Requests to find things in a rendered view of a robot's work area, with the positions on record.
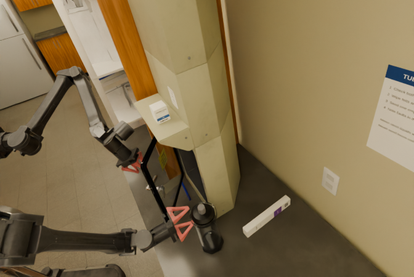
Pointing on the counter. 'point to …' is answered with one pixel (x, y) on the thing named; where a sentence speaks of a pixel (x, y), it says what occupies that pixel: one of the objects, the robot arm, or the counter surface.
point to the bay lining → (188, 159)
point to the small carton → (159, 112)
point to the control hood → (185, 140)
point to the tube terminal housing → (206, 124)
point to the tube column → (174, 13)
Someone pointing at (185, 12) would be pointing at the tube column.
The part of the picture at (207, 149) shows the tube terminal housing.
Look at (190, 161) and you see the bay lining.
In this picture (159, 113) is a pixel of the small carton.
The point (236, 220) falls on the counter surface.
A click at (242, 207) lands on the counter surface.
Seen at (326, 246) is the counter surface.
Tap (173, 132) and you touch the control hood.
